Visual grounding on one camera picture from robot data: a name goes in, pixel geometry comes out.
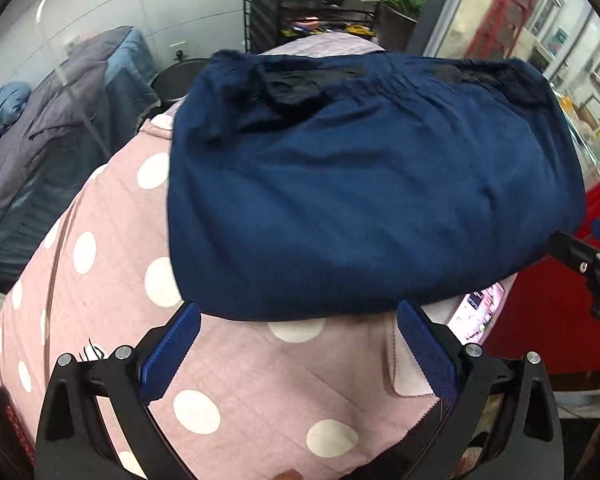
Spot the black red patterned cloth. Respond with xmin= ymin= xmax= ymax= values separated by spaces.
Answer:
xmin=0 ymin=382 xmax=36 ymax=480

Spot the smartphone with pink case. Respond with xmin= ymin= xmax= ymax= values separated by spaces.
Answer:
xmin=447 ymin=280 xmax=518 ymax=346

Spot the dark blue jacket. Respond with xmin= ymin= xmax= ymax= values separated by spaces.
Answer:
xmin=166 ymin=49 xmax=588 ymax=322

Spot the black metal rack cart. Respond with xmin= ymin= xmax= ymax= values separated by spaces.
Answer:
xmin=242 ymin=0 xmax=383 ymax=56

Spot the red mat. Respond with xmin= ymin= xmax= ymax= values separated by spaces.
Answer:
xmin=477 ymin=170 xmax=600 ymax=393

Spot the red ladder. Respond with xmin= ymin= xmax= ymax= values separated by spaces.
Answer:
xmin=466 ymin=0 xmax=543 ymax=61

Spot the pink polka dot blanket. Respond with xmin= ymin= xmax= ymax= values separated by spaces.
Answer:
xmin=0 ymin=30 xmax=518 ymax=480

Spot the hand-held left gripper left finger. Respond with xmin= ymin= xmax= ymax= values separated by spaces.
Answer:
xmin=35 ymin=301 xmax=203 ymax=480

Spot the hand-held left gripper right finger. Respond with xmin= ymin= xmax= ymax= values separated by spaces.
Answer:
xmin=396 ymin=299 xmax=566 ymax=480

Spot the glass display counter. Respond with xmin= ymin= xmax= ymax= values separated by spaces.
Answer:
xmin=552 ymin=87 xmax=600 ymax=183

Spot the black round bin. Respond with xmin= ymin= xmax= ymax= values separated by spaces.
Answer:
xmin=152 ymin=57 xmax=216 ymax=108

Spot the floral bed sheet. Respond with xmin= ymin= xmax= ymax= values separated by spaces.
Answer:
xmin=452 ymin=390 xmax=518 ymax=480

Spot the grey blue bedding pile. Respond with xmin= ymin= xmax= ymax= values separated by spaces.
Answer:
xmin=0 ymin=25 xmax=153 ymax=291

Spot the blue denim garment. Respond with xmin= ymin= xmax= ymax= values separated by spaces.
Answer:
xmin=102 ymin=27 xmax=158 ymax=116

